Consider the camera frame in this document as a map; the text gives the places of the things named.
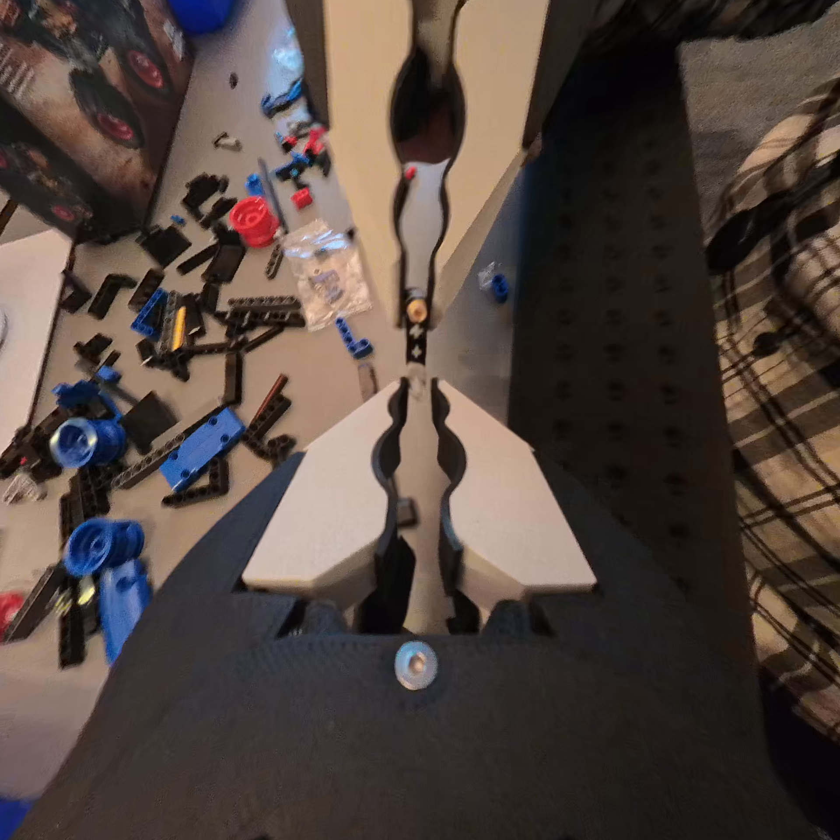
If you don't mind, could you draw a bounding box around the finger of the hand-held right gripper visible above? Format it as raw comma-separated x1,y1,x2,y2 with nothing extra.
428,0,550,317
322,0,421,330

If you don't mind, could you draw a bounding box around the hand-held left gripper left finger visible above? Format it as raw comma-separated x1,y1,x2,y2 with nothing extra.
241,377,416,634

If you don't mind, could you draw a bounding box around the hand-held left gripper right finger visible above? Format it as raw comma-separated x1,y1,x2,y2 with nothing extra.
430,377,598,634

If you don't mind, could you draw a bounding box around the long black holed beam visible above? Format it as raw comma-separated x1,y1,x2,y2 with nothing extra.
403,285,433,398

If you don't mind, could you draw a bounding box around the person's right forearm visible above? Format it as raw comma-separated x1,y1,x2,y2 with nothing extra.
587,0,840,47

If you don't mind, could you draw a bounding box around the grey desk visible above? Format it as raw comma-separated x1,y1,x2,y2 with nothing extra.
0,0,526,815

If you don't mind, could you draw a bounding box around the pile of small coloured pins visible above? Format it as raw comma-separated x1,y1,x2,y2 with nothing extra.
260,75,333,211

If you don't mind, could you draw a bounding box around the empty clear plastic bag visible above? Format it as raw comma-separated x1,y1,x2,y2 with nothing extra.
271,26,305,78

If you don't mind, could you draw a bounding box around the long black toy axle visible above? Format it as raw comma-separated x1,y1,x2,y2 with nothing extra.
257,157,290,235

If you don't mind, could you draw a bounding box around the blue square toy panel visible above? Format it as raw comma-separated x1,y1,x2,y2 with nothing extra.
159,407,246,491

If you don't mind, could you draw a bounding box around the brown toy axle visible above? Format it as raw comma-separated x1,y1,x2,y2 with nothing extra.
258,374,291,424

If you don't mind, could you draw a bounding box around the blue storage bin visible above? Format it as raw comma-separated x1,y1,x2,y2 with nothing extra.
167,0,235,35

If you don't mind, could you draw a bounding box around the large black angled connector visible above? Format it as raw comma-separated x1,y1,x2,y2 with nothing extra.
182,173,230,221

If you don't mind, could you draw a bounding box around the blue holed toy beam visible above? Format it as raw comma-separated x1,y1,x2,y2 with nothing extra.
335,317,375,361

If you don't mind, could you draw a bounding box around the blue long tube connector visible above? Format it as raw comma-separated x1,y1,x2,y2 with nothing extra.
98,558,154,665

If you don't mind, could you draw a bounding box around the blue toy wheel hub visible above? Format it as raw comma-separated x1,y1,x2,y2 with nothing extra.
63,518,147,578
49,416,127,469

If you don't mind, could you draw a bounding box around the black curved toy panel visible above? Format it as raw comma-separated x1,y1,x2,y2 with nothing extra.
202,243,246,284

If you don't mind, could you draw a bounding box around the black dimpled mat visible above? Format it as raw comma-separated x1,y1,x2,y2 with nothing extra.
508,26,765,756

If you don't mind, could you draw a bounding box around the stack of black toy beams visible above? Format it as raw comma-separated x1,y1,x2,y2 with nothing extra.
58,262,308,670

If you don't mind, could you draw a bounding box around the black flat toy panel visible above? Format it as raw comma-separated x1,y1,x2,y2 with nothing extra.
140,223,193,268

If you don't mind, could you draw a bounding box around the monster truck toy set box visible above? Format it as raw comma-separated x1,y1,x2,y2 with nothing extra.
0,0,196,245

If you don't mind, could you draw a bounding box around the black ribbed toy block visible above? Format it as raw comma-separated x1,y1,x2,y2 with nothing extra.
3,563,68,643

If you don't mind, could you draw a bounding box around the black and blue chassis assembly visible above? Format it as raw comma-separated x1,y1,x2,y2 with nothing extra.
0,381,127,483

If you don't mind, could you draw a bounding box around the clear toy piece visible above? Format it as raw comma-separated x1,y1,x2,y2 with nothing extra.
3,472,48,504

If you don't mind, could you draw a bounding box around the person's plaid shirt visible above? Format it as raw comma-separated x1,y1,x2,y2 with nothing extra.
702,79,840,739

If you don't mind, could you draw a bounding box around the white booklet stand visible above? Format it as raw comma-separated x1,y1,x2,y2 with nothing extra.
0,230,74,454

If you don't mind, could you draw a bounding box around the blue bin with square tag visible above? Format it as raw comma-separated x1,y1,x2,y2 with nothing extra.
0,796,35,840

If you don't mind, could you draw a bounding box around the blue open frame beam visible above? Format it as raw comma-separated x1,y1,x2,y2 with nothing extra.
130,289,169,340

